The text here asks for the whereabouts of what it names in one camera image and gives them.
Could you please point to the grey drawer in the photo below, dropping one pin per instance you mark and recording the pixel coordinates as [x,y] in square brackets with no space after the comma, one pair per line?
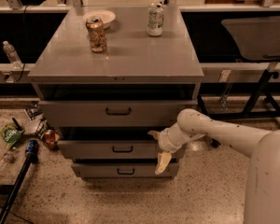
[107,150]
[144,113]
[119,170]

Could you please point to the clear plastic water bottle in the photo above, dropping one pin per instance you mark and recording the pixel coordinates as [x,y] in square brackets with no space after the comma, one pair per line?
[12,55]

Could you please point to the crushed gold soda can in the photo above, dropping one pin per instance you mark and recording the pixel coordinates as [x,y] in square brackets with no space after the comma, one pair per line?
[96,31]

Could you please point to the black pole blue grip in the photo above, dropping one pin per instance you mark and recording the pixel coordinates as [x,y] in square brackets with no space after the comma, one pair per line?
[30,157]

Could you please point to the white ceramic bowl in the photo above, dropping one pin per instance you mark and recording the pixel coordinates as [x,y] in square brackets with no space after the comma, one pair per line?
[106,16]

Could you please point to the white green soda can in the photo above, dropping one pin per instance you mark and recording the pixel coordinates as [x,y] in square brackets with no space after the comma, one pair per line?
[155,19]

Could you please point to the grey bottom drawer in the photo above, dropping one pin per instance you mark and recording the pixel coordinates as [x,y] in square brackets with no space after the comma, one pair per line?
[119,170]

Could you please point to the black folding chair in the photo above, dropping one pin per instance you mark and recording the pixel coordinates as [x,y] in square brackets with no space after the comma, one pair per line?
[258,40]

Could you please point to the grey metal drawer cabinet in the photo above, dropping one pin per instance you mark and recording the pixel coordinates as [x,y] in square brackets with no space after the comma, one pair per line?
[135,67]

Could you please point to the red soda can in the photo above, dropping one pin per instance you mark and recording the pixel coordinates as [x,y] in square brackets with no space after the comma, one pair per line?
[50,139]

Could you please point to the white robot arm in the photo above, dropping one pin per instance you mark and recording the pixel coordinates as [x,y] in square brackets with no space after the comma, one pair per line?
[262,147]

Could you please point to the dark snack packet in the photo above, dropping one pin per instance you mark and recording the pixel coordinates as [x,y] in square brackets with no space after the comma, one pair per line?
[33,110]

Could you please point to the grey top drawer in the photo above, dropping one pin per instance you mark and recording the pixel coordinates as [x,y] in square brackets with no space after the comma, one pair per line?
[144,113]

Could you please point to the green snack bag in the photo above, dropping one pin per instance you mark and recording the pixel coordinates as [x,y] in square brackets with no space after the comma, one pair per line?
[11,134]

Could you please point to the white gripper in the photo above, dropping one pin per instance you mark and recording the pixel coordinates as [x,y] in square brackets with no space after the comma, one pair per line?
[163,142]

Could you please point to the clear bottle on floor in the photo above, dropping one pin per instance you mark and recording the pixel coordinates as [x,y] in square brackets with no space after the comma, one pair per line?
[6,161]

